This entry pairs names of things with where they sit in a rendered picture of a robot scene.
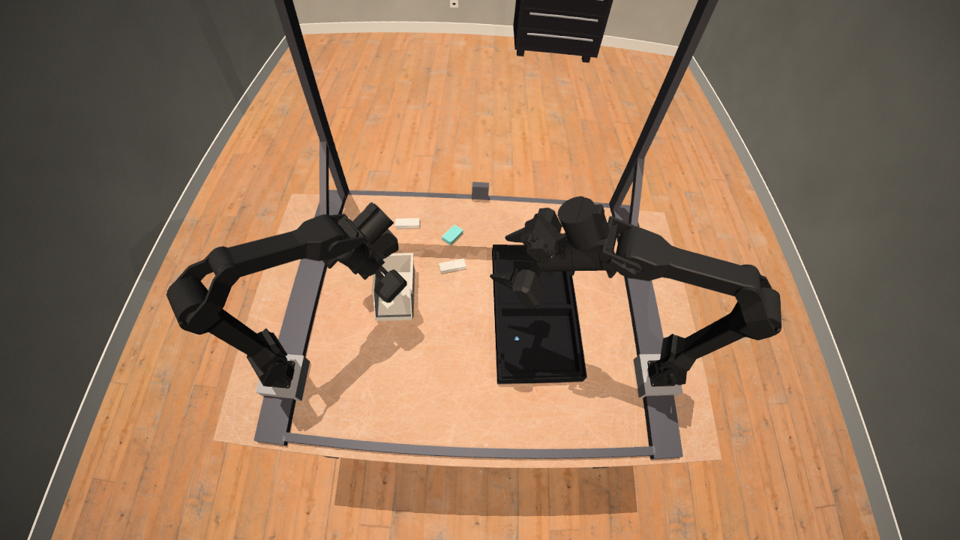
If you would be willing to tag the black metal frame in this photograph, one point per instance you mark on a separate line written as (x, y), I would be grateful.
(634, 170)

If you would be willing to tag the teal rectangular block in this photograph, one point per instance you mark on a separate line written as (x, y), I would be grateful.
(452, 235)

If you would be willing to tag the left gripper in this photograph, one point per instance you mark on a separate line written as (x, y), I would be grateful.
(525, 284)

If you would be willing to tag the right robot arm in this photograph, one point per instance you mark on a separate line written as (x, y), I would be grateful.
(199, 310)

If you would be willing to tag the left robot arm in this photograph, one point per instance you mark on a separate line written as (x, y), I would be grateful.
(642, 252)

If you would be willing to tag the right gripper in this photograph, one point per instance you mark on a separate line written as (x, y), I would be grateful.
(389, 286)

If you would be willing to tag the white open-top bin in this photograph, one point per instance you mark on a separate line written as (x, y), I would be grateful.
(402, 307)

